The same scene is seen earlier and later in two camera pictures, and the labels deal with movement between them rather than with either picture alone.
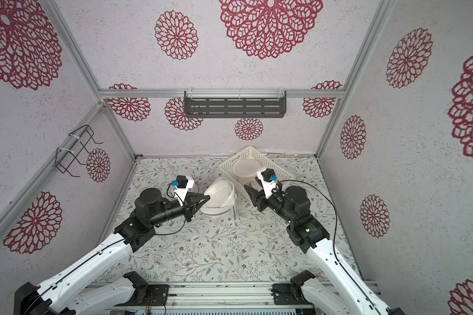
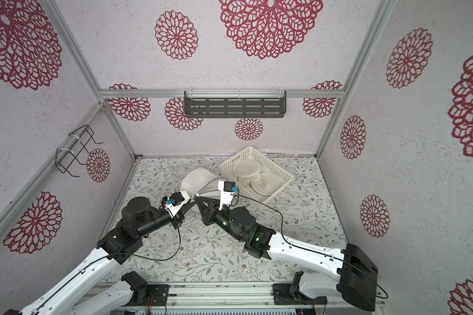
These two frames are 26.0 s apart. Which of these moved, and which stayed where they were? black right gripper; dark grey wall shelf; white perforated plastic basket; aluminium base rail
Moved: black right gripper
Stayed: white perforated plastic basket; aluminium base rail; dark grey wall shelf
